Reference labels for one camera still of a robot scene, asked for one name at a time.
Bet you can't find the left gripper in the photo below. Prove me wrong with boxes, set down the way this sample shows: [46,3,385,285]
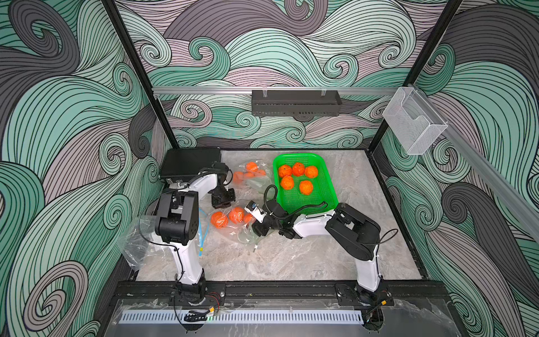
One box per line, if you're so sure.
[211,188,236,209]

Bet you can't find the orange taken out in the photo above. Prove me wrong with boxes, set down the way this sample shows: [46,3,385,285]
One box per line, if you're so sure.
[278,165,293,178]
[304,166,319,179]
[280,176,295,190]
[299,181,314,196]
[292,162,305,176]

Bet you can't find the blue-zip clear bag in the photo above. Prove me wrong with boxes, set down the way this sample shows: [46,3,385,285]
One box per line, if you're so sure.
[117,208,211,270]

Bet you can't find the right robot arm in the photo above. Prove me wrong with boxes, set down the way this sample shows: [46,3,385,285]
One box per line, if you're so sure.
[245,185,382,306]

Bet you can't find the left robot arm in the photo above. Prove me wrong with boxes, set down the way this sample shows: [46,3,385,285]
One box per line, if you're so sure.
[154,162,235,298]

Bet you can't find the oranges in green-zip bag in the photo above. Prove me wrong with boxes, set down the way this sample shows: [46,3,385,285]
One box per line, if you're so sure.
[209,206,255,228]

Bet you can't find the black case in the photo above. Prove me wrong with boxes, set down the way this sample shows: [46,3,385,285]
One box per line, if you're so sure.
[160,147,221,183]

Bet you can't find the green plastic basket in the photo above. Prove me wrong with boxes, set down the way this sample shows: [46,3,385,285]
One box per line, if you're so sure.
[273,153,338,215]

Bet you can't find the black wall tray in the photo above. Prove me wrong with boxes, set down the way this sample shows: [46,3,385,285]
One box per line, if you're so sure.
[251,89,342,122]

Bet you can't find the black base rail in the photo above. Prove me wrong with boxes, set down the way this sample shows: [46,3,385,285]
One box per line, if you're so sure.
[112,280,449,309]

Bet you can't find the white slotted cable duct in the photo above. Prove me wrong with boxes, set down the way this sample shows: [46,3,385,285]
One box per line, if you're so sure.
[119,309,364,325]

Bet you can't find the clear acrylic wall holder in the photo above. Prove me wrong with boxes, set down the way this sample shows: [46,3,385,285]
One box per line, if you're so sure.
[383,86,447,155]

